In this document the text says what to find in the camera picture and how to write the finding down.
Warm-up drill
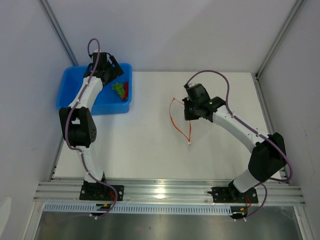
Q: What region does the clear zip top bag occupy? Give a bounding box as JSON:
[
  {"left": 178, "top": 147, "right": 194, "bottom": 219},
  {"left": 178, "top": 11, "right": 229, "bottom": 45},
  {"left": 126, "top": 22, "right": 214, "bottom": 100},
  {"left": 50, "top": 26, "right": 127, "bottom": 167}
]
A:
[{"left": 168, "top": 97, "right": 213, "bottom": 146}]

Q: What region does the green grape bunch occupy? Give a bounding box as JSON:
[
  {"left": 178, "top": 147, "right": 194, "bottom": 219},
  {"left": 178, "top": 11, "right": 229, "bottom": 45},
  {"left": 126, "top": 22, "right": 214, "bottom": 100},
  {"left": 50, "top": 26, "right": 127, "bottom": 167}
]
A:
[{"left": 112, "top": 82, "right": 126, "bottom": 98}]

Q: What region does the red chili pepper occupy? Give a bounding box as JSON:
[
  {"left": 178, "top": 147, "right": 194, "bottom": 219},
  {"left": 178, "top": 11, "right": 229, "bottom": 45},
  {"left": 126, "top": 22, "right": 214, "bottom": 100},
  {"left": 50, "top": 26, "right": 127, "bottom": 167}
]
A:
[{"left": 121, "top": 81, "right": 129, "bottom": 101}]

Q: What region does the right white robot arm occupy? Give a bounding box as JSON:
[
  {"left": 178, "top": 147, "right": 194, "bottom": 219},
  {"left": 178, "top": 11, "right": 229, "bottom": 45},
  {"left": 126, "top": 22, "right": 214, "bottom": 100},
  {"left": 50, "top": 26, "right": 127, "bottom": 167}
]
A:
[{"left": 182, "top": 97, "right": 288, "bottom": 202}]

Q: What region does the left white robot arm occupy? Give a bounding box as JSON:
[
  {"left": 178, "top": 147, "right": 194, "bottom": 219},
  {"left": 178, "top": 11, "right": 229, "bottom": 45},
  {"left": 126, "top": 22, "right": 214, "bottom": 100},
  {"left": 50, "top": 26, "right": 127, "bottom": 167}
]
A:
[{"left": 59, "top": 49, "right": 124, "bottom": 200}]

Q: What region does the blue plastic bin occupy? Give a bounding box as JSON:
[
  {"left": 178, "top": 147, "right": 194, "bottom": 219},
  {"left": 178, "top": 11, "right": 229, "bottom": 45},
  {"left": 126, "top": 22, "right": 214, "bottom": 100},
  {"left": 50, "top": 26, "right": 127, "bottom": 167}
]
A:
[{"left": 56, "top": 63, "right": 133, "bottom": 116}]

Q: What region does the left aluminium frame post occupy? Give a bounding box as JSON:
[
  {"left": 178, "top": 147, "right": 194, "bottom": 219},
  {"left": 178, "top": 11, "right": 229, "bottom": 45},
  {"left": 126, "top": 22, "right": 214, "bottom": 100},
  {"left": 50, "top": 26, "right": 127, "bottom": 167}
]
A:
[{"left": 38, "top": 0, "right": 79, "bottom": 66}]

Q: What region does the aluminium frame post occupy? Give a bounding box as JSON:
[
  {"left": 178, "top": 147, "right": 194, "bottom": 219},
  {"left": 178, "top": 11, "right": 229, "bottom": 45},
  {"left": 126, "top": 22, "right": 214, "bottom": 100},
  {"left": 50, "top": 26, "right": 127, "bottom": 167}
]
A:
[
  {"left": 38, "top": 0, "right": 79, "bottom": 66},
  {"left": 255, "top": 0, "right": 306, "bottom": 80}
]

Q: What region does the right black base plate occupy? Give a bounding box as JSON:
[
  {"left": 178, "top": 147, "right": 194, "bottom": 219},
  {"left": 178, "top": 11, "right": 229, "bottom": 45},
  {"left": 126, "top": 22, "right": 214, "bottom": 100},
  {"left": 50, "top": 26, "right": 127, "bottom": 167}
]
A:
[{"left": 207, "top": 186, "right": 259, "bottom": 204}]

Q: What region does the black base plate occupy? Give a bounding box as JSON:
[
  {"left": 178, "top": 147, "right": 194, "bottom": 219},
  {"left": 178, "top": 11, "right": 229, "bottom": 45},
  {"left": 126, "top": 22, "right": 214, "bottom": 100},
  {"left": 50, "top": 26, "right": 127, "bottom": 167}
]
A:
[
  {"left": 207, "top": 186, "right": 259, "bottom": 204},
  {"left": 79, "top": 180, "right": 116, "bottom": 201}
]

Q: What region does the aluminium mounting rail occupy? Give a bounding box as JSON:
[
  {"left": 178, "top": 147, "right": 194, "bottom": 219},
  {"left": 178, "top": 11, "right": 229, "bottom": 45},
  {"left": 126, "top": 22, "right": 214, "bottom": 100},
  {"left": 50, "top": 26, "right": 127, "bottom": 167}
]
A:
[{"left": 33, "top": 178, "right": 306, "bottom": 207}]

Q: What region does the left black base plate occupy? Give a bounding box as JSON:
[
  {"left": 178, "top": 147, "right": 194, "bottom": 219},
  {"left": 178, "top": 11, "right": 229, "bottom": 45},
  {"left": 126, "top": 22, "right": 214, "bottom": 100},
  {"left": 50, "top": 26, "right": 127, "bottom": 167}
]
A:
[{"left": 79, "top": 180, "right": 116, "bottom": 201}]

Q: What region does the white slotted cable duct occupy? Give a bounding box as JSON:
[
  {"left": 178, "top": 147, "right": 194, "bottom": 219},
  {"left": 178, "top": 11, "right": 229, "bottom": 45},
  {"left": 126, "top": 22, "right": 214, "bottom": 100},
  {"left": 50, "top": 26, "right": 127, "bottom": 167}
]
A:
[{"left": 43, "top": 202, "right": 232, "bottom": 216}]

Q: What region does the right aluminium frame post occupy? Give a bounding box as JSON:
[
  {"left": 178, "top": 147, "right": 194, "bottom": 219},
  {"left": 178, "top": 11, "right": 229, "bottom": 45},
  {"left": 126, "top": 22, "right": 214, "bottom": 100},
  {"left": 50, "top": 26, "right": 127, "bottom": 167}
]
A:
[{"left": 255, "top": 0, "right": 306, "bottom": 80}]

